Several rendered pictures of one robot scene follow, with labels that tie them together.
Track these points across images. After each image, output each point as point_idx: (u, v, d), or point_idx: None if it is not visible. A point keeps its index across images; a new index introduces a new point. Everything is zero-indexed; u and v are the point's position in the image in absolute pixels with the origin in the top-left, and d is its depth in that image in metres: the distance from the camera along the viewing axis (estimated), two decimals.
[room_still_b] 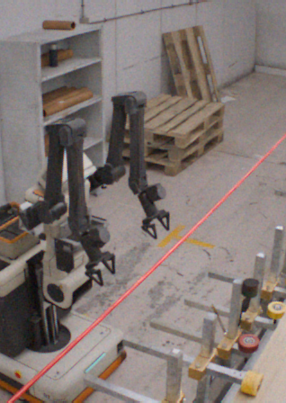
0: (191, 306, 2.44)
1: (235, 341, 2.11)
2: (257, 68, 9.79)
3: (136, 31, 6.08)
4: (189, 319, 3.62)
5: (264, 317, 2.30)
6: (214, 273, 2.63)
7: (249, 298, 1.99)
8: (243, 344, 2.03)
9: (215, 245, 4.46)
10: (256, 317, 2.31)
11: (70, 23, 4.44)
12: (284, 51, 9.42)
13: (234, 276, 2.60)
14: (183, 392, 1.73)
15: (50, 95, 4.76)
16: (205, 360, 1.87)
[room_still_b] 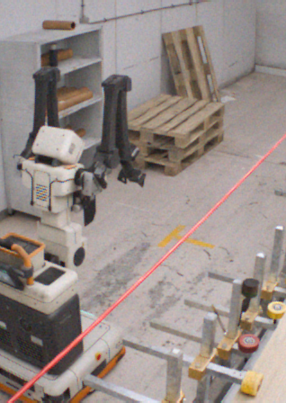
0: (191, 306, 2.44)
1: (235, 341, 2.11)
2: (257, 68, 9.79)
3: (136, 31, 6.08)
4: (189, 319, 3.62)
5: (264, 317, 2.30)
6: (214, 273, 2.63)
7: (249, 298, 1.99)
8: (243, 344, 2.03)
9: (215, 245, 4.46)
10: (256, 317, 2.31)
11: (70, 23, 4.44)
12: (284, 51, 9.42)
13: (234, 276, 2.60)
14: (183, 392, 1.73)
15: None
16: (205, 360, 1.87)
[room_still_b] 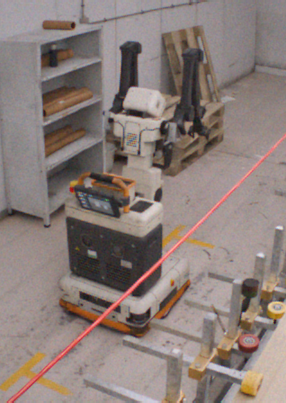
0: (191, 306, 2.44)
1: (235, 341, 2.11)
2: (257, 68, 9.79)
3: (136, 31, 6.08)
4: (189, 319, 3.62)
5: (264, 317, 2.30)
6: (214, 273, 2.63)
7: (249, 298, 1.99)
8: (243, 344, 2.03)
9: (215, 245, 4.46)
10: (256, 317, 2.31)
11: (70, 23, 4.44)
12: (284, 51, 9.42)
13: (234, 276, 2.60)
14: (183, 392, 1.73)
15: (50, 95, 4.76)
16: (205, 360, 1.87)
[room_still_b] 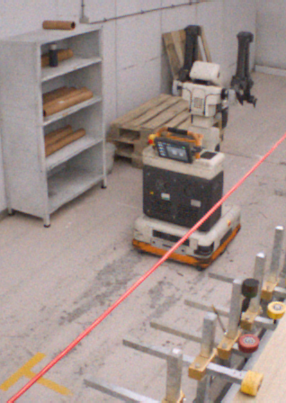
0: (191, 306, 2.44)
1: (235, 341, 2.11)
2: (257, 68, 9.79)
3: (136, 31, 6.08)
4: (189, 319, 3.62)
5: (264, 317, 2.30)
6: (214, 273, 2.63)
7: (249, 298, 1.99)
8: (243, 344, 2.03)
9: None
10: (256, 317, 2.31)
11: (70, 23, 4.44)
12: (284, 51, 9.42)
13: (234, 276, 2.60)
14: (183, 392, 1.73)
15: (50, 95, 4.76)
16: (205, 360, 1.87)
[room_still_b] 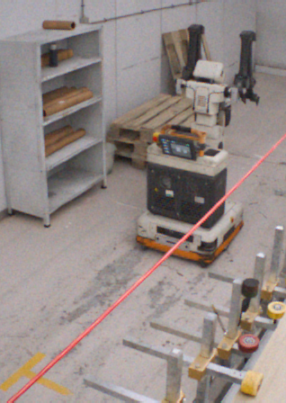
0: (191, 306, 2.44)
1: (235, 341, 2.11)
2: (257, 68, 9.79)
3: (136, 31, 6.08)
4: (189, 319, 3.62)
5: (264, 317, 2.30)
6: (214, 273, 2.63)
7: (249, 298, 1.99)
8: (243, 344, 2.03)
9: None
10: (256, 317, 2.31)
11: (70, 23, 4.44)
12: (284, 51, 9.42)
13: (234, 276, 2.60)
14: (183, 392, 1.73)
15: (50, 95, 4.76)
16: (205, 360, 1.87)
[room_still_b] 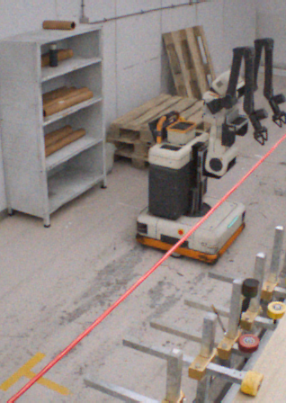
0: (191, 306, 2.44)
1: (235, 341, 2.11)
2: None
3: (136, 31, 6.08)
4: (189, 319, 3.62)
5: (264, 317, 2.30)
6: (214, 273, 2.63)
7: (249, 298, 1.99)
8: (243, 344, 2.03)
9: None
10: (256, 317, 2.31)
11: (70, 23, 4.44)
12: (284, 51, 9.42)
13: (234, 276, 2.60)
14: (183, 392, 1.73)
15: (50, 95, 4.76)
16: (205, 360, 1.87)
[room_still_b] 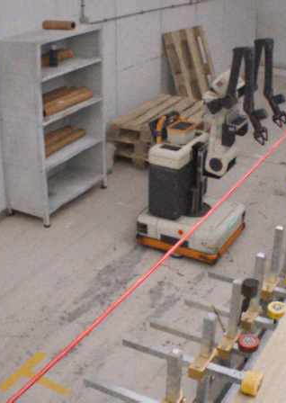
0: (191, 306, 2.44)
1: (235, 341, 2.11)
2: None
3: (136, 31, 6.08)
4: (189, 319, 3.62)
5: (264, 317, 2.30)
6: (214, 273, 2.63)
7: (249, 298, 1.99)
8: (243, 344, 2.03)
9: None
10: (256, 317, 2.31)
11: (70, 23, 4.44)
12: (284, 51, 9.42)
13: (234, 276, 2.60)
14: (183, 392, 1.73)
15: (50, 95, 4.76)
16: (205, 360, 1.87)
